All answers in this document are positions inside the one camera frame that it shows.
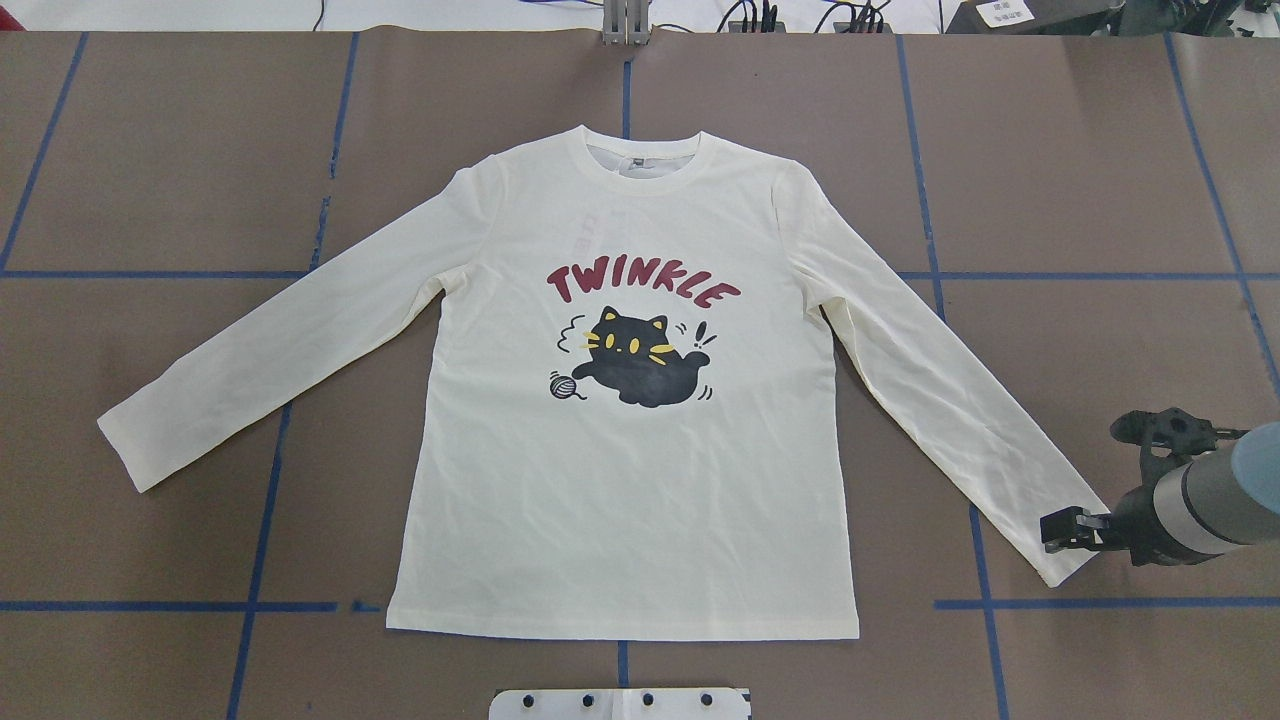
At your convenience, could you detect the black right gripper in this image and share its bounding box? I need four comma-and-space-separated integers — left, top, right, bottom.
1039, 488, 1181, 568

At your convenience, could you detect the cream long sleeve cat shirt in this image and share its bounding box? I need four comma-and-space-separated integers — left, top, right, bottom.
99, 127, 1105, 641

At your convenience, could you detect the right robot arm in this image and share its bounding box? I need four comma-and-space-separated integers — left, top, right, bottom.
1039, 407, 1279, 568

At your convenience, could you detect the blue tape line right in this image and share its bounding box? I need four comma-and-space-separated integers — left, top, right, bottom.
893, 35, 1010, 719

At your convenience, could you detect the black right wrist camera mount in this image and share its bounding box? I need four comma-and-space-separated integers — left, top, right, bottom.
1108, 407, 1248, 486

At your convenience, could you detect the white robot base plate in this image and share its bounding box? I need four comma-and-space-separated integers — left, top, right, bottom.
488, 687, 753, 719

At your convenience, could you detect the grey aluminium post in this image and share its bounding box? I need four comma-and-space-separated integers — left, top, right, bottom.
600, 0, 652, 46

